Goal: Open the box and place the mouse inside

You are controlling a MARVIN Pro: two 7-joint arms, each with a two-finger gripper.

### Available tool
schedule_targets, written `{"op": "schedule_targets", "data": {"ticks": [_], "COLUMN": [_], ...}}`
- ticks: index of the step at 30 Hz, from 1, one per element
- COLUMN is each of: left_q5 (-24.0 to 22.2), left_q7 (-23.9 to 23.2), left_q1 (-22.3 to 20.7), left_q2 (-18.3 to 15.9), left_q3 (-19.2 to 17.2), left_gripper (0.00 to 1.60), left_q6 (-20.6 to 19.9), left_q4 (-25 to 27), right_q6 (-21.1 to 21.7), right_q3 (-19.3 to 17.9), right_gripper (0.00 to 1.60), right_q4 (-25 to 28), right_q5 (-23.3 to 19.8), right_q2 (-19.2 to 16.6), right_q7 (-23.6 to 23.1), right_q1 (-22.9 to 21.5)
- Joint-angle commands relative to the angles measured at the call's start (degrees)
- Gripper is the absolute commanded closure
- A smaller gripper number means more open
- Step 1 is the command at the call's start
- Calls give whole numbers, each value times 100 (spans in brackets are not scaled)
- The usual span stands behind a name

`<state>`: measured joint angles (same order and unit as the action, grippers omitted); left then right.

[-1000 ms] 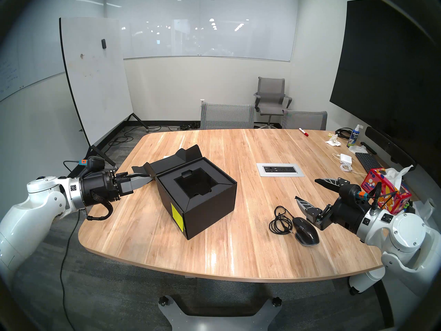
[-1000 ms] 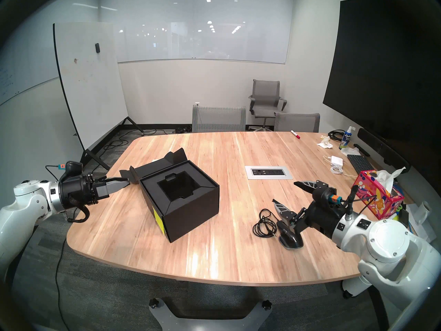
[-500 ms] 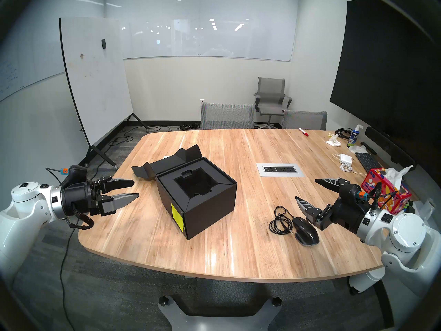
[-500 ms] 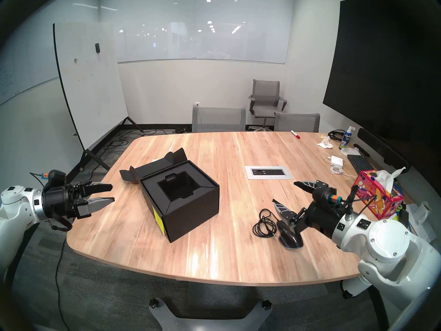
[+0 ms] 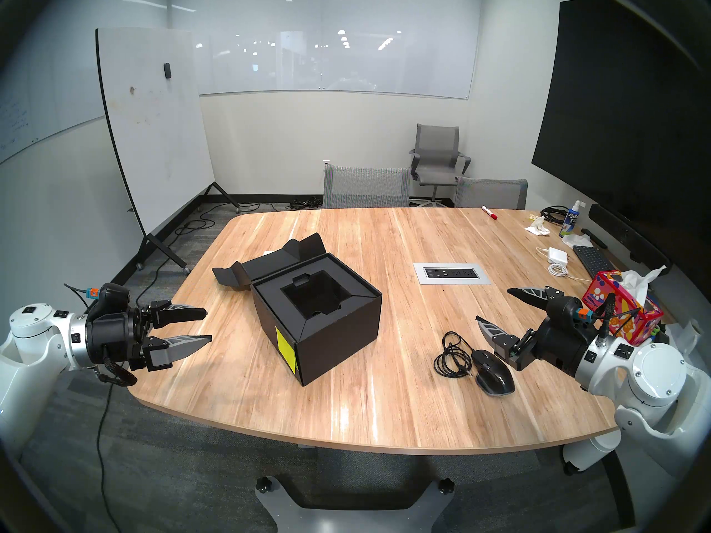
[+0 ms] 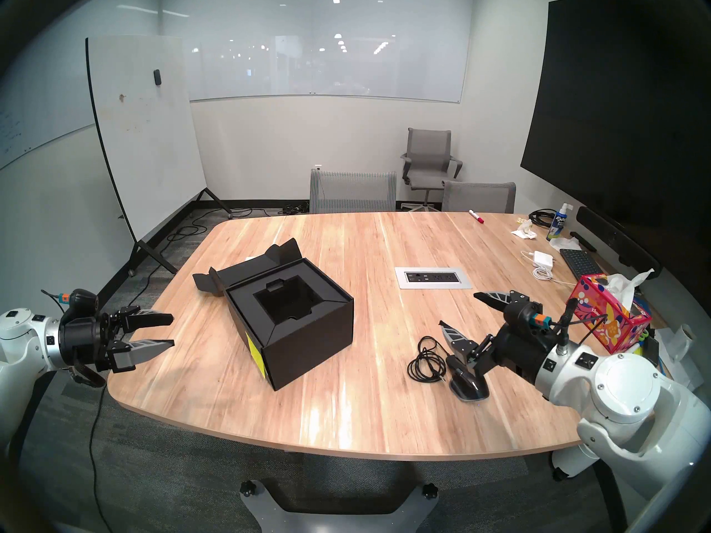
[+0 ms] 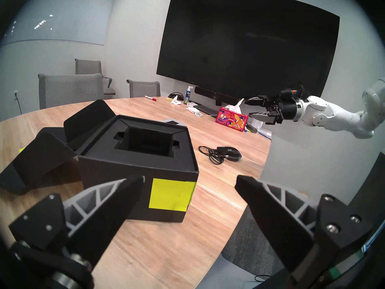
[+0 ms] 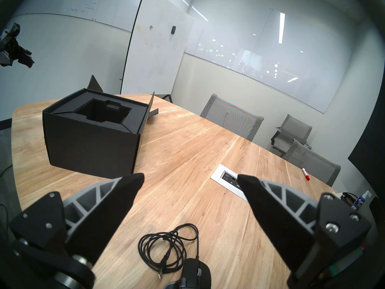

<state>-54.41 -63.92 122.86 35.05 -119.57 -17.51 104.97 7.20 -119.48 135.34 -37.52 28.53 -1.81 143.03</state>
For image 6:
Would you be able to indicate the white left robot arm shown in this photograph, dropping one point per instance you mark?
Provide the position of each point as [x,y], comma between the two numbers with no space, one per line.
[22,337]

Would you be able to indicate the colourful tissue box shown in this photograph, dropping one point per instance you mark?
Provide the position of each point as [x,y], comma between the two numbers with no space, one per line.
[589,298]

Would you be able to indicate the grey swivel office chair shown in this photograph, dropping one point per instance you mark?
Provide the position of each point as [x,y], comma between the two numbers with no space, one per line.
[427,149]

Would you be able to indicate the black cardboard box with lid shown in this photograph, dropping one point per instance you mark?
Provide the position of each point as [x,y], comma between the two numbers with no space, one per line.
[311,343]

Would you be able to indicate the whiteboard cleaner spray bottle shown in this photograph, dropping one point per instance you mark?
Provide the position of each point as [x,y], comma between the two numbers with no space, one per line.
[557,226]

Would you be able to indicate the crumpled white tissue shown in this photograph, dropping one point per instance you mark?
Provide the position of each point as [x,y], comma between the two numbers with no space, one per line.
[564,244]
[525,232]

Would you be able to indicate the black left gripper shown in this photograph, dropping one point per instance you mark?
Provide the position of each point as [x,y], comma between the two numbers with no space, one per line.
[83,340]

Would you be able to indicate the white wheeled cylinder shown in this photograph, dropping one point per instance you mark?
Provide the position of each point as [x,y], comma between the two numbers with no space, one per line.
[572,462]

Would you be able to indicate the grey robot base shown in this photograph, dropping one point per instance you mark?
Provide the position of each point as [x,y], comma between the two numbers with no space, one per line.
[272,512]

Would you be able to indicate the rolling whiteboard on stand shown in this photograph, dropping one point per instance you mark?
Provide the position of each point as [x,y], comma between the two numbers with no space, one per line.
[144,143]

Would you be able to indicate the small yellow sticky note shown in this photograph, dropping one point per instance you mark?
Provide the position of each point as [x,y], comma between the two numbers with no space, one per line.
[255,357]

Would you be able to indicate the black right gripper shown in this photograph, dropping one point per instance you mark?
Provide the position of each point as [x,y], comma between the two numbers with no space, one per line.
[522,351]

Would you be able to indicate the wide grey mesh chair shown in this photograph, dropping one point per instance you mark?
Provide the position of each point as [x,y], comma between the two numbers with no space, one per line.
[353,192]

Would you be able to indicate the black keyboard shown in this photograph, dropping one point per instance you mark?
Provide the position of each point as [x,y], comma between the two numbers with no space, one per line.
[580,262]

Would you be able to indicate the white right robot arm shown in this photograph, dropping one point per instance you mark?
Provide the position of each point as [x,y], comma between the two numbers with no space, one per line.
[622,393]

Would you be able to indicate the large glass wall board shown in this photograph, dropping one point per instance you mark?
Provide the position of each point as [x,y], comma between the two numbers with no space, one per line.
[333,65]

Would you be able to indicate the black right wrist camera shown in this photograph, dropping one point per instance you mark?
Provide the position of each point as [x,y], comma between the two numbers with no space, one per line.
[522,314]

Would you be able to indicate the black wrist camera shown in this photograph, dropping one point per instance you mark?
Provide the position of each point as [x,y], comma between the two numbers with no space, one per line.
[522,314]
[83,301]

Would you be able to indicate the black computer mouse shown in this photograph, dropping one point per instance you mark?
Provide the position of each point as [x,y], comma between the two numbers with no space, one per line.
[469,385]

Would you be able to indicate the glass wall board with writing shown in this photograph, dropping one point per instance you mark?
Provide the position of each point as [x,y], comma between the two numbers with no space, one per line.
[39,104]

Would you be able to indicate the red whiteboard marker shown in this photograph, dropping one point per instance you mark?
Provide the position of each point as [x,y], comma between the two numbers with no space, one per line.
[476,216]

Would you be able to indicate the black video sound bar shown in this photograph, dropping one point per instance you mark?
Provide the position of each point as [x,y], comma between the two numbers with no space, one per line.
[616,240]

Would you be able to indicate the white tissue in box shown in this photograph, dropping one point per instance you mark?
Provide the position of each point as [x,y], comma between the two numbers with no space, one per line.
[619,287]

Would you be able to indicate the grey fabric chair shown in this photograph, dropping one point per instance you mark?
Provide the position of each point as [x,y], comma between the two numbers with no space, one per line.
[477,197]

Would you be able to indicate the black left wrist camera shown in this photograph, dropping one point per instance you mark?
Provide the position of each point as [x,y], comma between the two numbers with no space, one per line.
[83,301]

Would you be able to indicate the large black wall screen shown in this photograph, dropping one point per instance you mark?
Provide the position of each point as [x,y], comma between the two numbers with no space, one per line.
[611,121]

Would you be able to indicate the silver table outlet plate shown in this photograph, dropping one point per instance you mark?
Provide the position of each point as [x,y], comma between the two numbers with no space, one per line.
[433,277]

